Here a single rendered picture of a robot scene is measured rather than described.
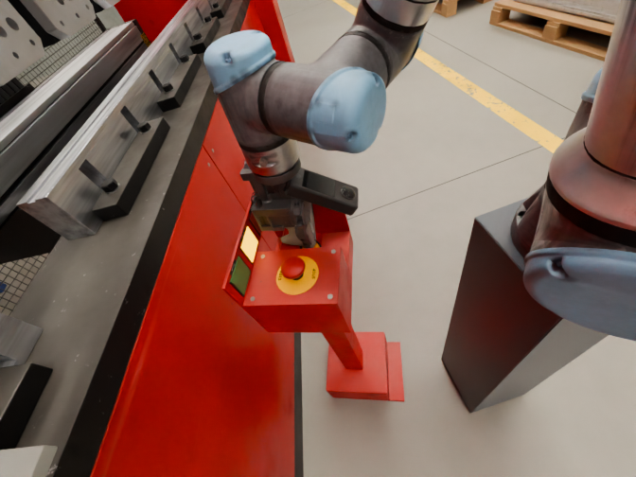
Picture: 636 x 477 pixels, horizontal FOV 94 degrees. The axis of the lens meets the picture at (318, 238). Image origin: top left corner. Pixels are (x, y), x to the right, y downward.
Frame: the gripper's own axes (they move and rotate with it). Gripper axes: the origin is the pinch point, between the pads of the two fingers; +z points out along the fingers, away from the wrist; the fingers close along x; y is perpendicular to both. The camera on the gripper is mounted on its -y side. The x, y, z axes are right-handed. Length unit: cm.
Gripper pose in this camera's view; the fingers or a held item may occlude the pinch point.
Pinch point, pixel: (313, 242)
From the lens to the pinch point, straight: 57.5
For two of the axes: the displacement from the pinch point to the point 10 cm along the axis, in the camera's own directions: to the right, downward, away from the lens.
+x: -0.9, 8.0, -5.9
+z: 1.7, 6.0, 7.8
